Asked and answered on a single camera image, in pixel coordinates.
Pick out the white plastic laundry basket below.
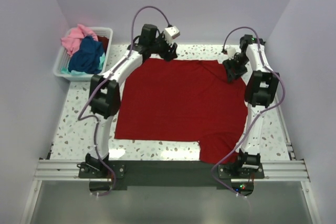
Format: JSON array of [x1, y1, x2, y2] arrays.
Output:
[[53, 24, 113, 81]]

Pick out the pink t shirt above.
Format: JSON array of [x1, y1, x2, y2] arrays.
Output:
[[61, 24, 98, 58]]

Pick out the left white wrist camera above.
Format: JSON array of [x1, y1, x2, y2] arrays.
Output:
[[163, 26, 180, 44]]

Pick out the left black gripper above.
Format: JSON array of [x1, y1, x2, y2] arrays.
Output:
[[150, 33, 178, 62]]

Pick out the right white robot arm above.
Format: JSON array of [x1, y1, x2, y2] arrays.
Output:
[[218, 35, 279, 179]]

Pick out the dark blue t shirt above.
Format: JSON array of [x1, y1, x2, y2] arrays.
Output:
[[68, 36, 105, 74]]

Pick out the light teal t shirt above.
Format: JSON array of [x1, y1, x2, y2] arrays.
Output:
[[60, 53, 106, 76]]

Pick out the dark red t shirt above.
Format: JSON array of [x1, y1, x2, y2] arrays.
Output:
[[97, 36, 109, 52]]

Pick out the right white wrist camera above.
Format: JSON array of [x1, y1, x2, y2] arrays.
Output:
[[223, 47, 237, 60]]

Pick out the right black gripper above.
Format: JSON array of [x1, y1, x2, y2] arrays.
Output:
[[222, 52, 249, 83]]

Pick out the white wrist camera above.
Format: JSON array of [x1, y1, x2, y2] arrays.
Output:
[[223, 47, 237, 60], [163, 26, 180, 44]]

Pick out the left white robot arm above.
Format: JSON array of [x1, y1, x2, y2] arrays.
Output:
[[78, 24, 180, 178]]

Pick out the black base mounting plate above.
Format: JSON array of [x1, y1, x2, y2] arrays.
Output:
[[77, 161, 265, 193]]

